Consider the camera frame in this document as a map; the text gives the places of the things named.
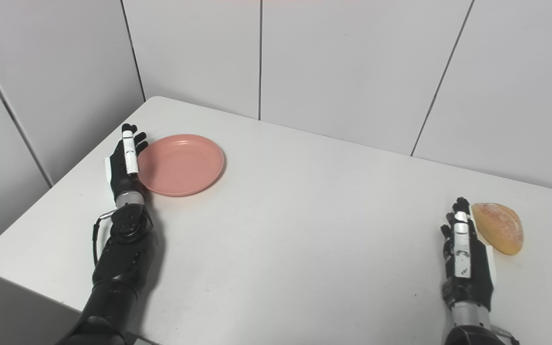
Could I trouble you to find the pink round plate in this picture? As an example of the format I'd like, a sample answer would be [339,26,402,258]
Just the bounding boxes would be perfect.
[138,134,225,197]

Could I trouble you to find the golden bread roll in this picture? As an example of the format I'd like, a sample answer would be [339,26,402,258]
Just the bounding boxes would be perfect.
[471,202,525,256]

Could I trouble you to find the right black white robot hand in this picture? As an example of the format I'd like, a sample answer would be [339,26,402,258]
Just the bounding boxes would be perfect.
[440,197,497,312]

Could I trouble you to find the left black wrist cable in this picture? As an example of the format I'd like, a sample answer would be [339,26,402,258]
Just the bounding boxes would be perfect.
[92,209,116,267]

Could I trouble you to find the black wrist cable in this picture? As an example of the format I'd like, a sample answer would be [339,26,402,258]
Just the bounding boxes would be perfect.
[92,209,116,267]
[491,324,520,345]

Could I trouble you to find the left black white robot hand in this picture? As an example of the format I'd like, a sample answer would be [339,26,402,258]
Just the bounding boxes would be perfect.
[103,123,149,200]

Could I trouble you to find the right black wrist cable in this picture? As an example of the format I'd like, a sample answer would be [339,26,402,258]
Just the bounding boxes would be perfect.
[491,324,520,345]

